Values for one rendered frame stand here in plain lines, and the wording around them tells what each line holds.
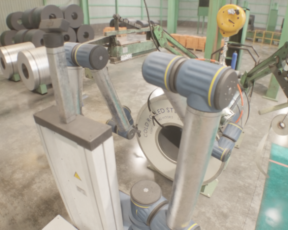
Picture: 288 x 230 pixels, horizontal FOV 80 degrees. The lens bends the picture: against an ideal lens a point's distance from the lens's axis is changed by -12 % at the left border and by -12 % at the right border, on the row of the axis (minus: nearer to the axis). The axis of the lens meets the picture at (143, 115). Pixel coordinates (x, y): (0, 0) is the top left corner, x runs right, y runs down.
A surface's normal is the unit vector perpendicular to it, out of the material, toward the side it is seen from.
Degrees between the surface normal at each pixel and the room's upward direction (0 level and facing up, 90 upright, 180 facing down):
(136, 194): 6
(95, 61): 91
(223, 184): 0
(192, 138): 86
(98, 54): 90
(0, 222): 0
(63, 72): 90
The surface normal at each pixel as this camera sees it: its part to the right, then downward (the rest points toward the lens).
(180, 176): -0.79, 0.23
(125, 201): 0.00, -0.88
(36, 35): 0.80, 0.29
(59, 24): -0.46, -0.06
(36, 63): 0.72, -0.13
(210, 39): -0.60, 0.38
